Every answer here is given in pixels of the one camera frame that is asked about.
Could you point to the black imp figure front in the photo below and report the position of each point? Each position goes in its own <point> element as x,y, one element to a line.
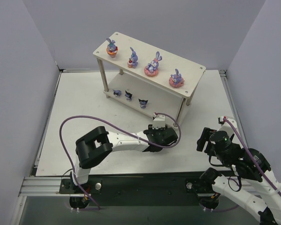
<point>128,96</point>

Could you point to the light wooden two-tier shelf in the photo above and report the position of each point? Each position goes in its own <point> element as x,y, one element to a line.
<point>146,78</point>

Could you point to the black-headed figure purple bow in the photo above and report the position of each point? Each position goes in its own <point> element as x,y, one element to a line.
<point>143,103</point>

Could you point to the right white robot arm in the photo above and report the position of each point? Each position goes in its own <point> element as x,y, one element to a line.
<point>243,175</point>

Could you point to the purple imp figure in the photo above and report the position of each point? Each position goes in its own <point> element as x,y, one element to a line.
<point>117,93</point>

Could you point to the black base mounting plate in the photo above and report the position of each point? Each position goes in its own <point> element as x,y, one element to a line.
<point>143,189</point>

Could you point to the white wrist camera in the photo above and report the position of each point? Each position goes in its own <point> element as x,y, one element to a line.
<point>225,122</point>
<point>158,121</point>

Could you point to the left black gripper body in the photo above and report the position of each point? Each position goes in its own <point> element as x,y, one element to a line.
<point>165,135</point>

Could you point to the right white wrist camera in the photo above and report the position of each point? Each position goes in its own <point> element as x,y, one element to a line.
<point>225,122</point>

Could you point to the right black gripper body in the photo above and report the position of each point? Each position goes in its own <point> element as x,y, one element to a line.
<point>203,139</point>

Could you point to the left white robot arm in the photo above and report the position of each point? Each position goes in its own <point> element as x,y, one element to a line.
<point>96,145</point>

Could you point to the large bunny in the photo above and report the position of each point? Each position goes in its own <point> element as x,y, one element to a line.
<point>151,69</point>

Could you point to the purple bunny with red cake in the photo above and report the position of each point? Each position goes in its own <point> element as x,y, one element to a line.
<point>133,60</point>

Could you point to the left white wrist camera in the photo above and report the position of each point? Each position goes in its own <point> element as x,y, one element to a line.
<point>158,121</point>

